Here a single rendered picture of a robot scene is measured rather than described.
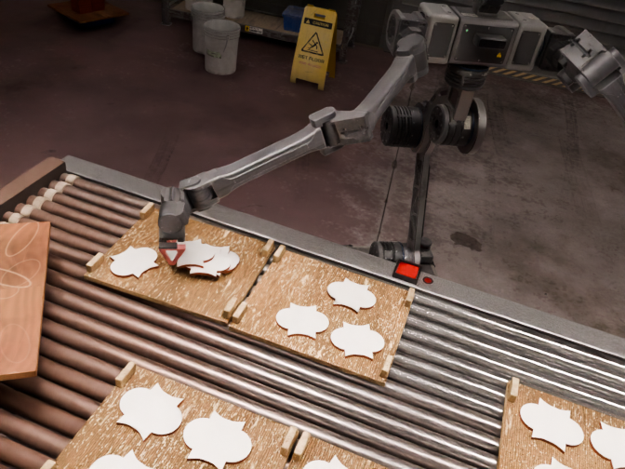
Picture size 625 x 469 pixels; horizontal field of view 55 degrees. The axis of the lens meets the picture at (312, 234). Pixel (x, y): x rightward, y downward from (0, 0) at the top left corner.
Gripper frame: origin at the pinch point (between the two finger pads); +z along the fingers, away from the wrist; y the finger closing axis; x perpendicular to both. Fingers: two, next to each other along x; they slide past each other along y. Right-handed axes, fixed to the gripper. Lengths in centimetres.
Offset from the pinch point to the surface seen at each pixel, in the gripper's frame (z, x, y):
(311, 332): 2.7, -33.6, -28.7
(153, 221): 4.4, 4.8, 19.8
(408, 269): 4, -69, -4
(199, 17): 66, -30, 388
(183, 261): 0.3, -3.1, -3.6
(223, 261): 1.1, -13.9, -2.5
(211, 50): 79, -38, 348
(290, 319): 2.8, -29.2, -23.8
